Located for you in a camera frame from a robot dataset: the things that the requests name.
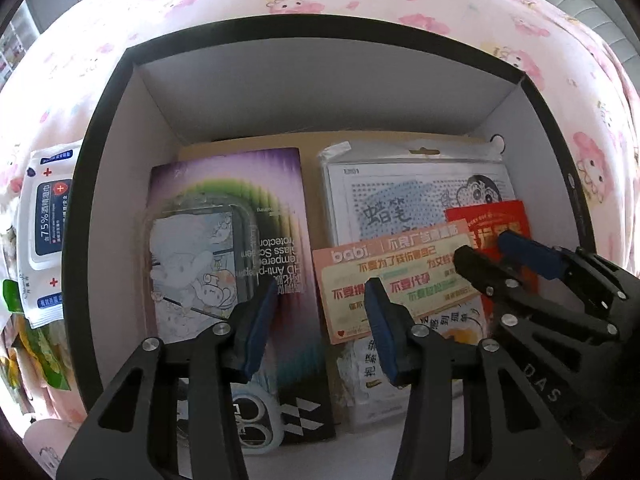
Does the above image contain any person's pink clothed leg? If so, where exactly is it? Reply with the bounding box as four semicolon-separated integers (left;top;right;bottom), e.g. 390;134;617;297
22;417;96;480

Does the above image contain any red packet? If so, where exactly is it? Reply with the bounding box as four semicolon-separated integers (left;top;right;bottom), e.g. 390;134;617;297
444;200;543;293

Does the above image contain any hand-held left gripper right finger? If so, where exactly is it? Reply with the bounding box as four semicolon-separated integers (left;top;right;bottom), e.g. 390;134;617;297
362;277;583;480

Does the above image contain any black storage box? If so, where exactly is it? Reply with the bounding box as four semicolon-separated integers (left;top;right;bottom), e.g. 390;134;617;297
60;12;598;480

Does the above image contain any white display shelf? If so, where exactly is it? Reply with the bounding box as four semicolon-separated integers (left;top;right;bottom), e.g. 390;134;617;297
0;5;41;81

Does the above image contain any pink yellow printed card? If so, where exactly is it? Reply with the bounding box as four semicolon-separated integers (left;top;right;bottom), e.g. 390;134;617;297
312;222;483;346

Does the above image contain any clear cartoon phone case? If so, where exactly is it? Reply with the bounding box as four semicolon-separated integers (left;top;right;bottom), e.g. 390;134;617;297
141;192;283;456

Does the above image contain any grey ribbed panel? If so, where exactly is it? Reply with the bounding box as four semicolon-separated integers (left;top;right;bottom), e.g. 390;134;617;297
535;0;636;56

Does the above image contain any wet wipes pack blue label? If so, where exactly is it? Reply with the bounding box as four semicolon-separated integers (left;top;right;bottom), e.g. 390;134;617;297
22;260;66;330
22;142;83;273

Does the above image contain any cartoon bead board packet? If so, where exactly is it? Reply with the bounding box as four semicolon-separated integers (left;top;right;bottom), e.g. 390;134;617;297
317;141;518;246

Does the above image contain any gradient screen protector box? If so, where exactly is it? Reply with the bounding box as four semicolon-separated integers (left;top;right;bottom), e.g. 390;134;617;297
147;147;337;448

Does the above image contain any green snack packet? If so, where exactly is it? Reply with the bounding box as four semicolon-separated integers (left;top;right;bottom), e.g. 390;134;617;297
2;280;71;392

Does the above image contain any white printed packet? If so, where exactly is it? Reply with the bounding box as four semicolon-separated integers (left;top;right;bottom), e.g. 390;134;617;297
337;300;488;433

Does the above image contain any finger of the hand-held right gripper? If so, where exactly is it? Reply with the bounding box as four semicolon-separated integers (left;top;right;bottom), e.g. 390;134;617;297
497;230;640;326
454;246;623;342

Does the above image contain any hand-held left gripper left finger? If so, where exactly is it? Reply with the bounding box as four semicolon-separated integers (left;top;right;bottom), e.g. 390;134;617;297
56;277;281;480

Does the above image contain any yellow snack packet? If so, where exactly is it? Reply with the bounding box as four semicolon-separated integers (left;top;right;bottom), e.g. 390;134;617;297
0;325;31;401

